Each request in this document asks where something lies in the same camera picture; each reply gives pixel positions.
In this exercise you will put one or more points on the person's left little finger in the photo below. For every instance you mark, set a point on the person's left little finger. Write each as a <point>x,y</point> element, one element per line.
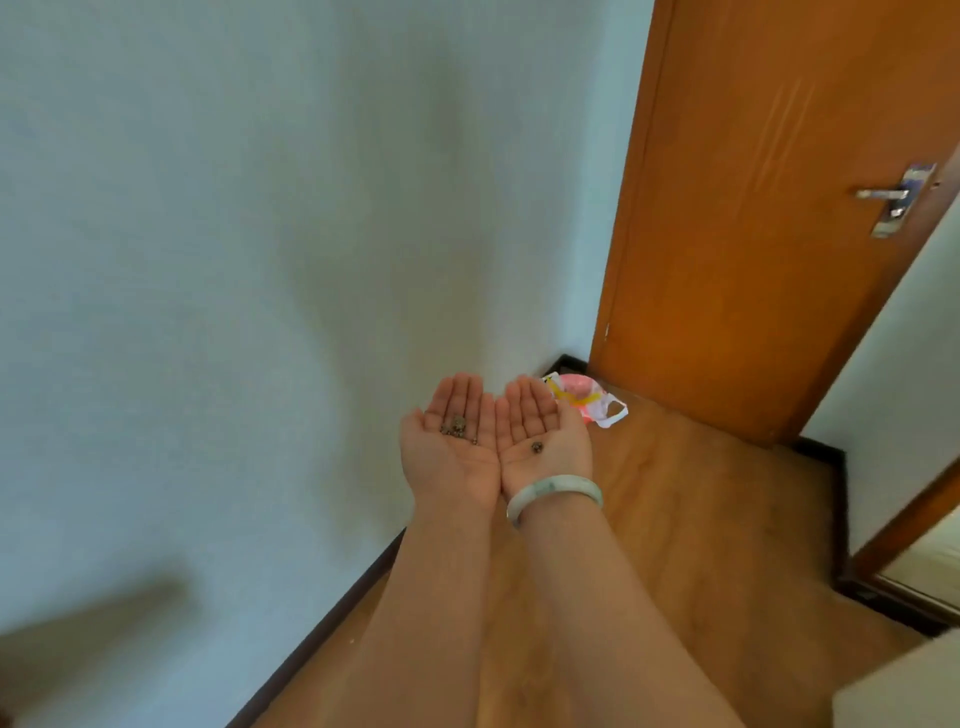
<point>489,416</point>

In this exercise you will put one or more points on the person's left thumb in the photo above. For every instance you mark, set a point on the person's left thumb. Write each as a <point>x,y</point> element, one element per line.
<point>412,431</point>

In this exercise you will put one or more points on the person's right little finger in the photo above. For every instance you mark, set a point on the person's right little finger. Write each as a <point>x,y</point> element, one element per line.
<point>503,416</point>

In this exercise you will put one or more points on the person's right hand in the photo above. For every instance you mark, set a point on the person's right hand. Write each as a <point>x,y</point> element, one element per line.
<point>547,465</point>

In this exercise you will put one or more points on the person's left hand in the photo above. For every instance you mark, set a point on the person's left hand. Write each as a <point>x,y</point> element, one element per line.
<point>450,469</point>

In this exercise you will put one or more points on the white pink plastic bag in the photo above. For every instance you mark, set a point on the white pink plastic bag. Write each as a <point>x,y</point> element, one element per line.
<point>592,401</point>

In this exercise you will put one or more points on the cluster of small dark beads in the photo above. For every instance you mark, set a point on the cluster of small dark beads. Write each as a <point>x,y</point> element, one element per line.
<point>456,427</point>

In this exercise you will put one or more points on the brown wooden door frame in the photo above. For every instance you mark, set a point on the brown wooden door frame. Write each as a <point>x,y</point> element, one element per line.
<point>907,525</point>

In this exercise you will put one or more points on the person's left middle finger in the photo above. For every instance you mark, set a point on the person's left middle finger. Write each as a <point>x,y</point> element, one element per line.
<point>459,394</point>

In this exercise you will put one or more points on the person's right thumb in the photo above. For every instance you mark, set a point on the person's right thumb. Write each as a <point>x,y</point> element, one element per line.
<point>574,427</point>

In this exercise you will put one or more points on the person's right middle finger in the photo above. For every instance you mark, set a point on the person's right middle finger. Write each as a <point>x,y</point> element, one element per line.
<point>533,401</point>

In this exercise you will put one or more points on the person's left forearm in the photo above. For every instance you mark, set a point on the person's left forearm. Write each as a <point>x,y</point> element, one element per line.
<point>420,615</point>

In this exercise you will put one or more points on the person's right forearm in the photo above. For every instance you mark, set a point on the person's right forearm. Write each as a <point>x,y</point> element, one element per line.
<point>600,622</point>

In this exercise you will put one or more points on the orange wooden door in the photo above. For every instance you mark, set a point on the orange wooden door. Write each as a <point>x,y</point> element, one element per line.
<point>750,225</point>

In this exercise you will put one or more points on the pale green jade bangle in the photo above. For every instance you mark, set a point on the pale green jade bangle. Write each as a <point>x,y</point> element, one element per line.
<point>525,495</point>

